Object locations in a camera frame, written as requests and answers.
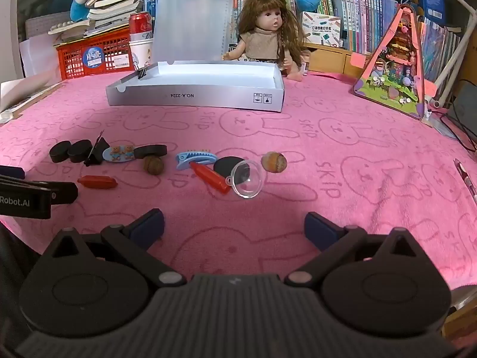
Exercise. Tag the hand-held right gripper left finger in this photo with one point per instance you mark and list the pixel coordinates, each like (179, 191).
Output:
(149, 226)

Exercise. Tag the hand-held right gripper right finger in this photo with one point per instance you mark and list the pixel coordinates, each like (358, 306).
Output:
(318, 231)

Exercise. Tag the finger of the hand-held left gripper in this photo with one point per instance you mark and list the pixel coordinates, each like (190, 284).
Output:
(11, 172)
(65, 192)

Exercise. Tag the red toy carrot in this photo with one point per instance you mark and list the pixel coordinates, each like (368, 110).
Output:
(208, 177)
(97, 182)

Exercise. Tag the black round disc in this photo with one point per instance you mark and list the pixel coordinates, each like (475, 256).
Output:
(150, 151)
(60, 151)
(80, 150)
(225, 164)

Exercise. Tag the brown walnut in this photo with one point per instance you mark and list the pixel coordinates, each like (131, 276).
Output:
(274, 161)
(153, 165)

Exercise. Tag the blue bear hair clip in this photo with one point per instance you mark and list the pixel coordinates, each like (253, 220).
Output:
(118, 153)

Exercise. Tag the blue toothed hair clip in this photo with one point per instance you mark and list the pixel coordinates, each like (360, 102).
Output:
(195, 156)

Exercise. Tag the white clipboard storage case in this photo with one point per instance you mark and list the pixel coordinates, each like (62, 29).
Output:
(193, 97)

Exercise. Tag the pink rabbit print blanket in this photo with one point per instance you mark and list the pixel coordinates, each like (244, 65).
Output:
(335, 194)

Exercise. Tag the red basket with round sticker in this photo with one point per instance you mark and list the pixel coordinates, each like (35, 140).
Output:
(74, 57)

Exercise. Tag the white paper cup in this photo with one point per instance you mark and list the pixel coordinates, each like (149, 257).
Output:
(141, 54)

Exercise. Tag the small brown capped bottle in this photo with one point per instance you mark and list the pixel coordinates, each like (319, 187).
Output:
(305, 66)

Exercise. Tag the wooden drawer organizer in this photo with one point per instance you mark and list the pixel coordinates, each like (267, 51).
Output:
(331, 61)

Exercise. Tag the pink triangular toy house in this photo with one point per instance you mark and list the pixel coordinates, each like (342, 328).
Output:
(398, 78)

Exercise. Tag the red soda can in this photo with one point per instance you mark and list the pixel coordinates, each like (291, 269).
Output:
(141, 24)

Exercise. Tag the pile of worn books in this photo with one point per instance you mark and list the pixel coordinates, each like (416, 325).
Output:
(111, 2)

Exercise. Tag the brown haired doll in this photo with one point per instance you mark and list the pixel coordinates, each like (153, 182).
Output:
(262, 41)

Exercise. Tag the white label printer box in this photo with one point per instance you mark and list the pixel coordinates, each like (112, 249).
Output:
(320, 30)

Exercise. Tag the blue upright books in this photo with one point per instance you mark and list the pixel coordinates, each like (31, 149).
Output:
(151, 0)

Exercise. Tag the leaning thin books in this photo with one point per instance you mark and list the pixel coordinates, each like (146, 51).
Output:
(439, 48)

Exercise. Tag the row of blue pink books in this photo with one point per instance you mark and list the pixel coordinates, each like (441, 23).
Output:
(372, 18)

